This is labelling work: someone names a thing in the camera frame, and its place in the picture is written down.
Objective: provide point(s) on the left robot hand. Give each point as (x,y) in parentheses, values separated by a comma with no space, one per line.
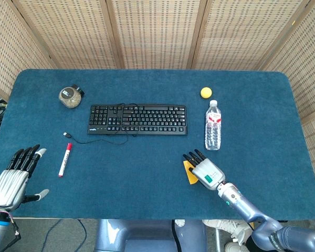
(8,186)

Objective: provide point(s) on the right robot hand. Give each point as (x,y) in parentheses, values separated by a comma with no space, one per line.
(208,173)

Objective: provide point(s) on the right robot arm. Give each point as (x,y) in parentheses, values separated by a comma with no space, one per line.
(254,215)

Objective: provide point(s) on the clear plastic water bottle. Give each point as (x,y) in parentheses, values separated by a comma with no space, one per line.
(213,128)

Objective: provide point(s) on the white sneaker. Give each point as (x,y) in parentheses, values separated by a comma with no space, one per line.
(233,247)
(231,225)

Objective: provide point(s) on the blue table cloth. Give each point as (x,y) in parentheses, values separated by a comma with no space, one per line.
(147,183)

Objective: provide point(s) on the red whiteboard marker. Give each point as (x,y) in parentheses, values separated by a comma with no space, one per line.
(65,160)

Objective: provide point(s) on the black computer keyboard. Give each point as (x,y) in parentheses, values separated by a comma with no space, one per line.
(152,119)

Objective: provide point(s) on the yellow ball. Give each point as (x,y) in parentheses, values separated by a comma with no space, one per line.
(206,93)

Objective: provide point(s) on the blue-grey robot torso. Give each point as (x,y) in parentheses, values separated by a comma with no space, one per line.
(147,236)

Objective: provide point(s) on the glass jar with seeds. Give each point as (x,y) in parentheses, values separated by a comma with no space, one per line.
(69,98)

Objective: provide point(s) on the woven wooden folding screen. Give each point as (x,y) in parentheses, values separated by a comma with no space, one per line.
(157,31)

